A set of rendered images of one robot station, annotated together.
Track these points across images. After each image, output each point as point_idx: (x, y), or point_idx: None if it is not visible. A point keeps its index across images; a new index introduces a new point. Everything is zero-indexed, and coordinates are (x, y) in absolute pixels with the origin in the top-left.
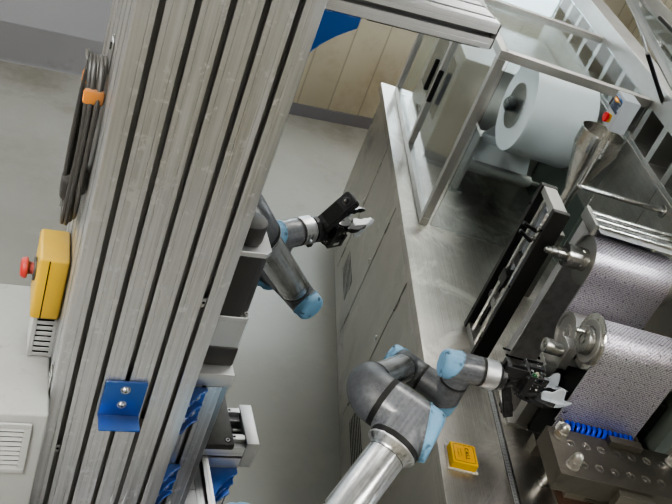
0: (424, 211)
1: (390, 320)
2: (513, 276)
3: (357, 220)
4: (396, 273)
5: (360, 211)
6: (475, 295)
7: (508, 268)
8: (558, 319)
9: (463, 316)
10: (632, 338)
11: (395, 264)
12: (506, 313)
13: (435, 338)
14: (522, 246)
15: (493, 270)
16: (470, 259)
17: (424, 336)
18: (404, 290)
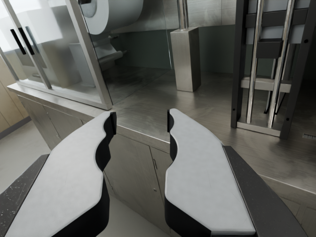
0: (103, 100)
1: (159, 175)
2: (289, 33)
3: (189, 176)
4: (128, 148)
5: (113, 129)
6: (194, 107)
7: (260, 40)
8: (290, 54)
9: (220, 123)
10: None
11: (120, 145)
12: (303, 74)
13: (259, 160)
14: (264, 0)
15: (235, 61)
16: (155, 98)
17: (257, 169)
18: (153, 152)
